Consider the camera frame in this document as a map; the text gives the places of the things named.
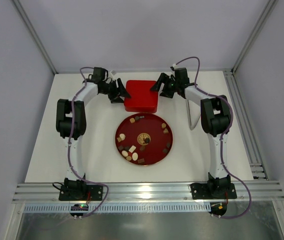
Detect red square box lid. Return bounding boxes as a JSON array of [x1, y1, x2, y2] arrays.
[[124, 80, 159, 103]]

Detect steel tongs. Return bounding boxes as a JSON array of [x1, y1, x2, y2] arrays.
[[185, 100, 201, 131]]

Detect red square chocolate box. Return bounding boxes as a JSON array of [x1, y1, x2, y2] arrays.
[[124, 99, 158, 114]]

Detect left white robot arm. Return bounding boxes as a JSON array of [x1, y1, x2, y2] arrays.
[[55, 67, 130, 202]]

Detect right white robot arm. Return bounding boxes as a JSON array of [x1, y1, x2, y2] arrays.
[[150, 68, 237, 200]]

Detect white heart chocolate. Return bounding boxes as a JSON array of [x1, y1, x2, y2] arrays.
[[119, 133, 126, 140]]

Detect white rectangular chocolate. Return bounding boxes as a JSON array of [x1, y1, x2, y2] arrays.
[[128, 145, 136, 153]]

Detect white spiral round chocolate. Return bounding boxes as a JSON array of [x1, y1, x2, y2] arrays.
[[121, 150, 128, 157]]

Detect white oval chocolate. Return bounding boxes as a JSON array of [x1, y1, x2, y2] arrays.
[[131, 152, 139, 161]]

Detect brown striped square chocolate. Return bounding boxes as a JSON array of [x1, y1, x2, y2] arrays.
[[137, 158, 145, 164]]

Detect round red lacquer plate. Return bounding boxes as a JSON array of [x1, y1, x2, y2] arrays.
[[114, 113, 174, 166]]

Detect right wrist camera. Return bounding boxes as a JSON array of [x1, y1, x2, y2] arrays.
[[170, 64, 178, 71]]

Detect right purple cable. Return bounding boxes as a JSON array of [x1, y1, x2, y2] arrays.
[[170, 56, 253, 220]]

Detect perforated cable duct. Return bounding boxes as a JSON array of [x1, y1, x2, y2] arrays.
[[23, 202, 211, 214]]

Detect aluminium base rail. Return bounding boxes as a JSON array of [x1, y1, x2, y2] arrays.
[[12, 180, 284, 203]]

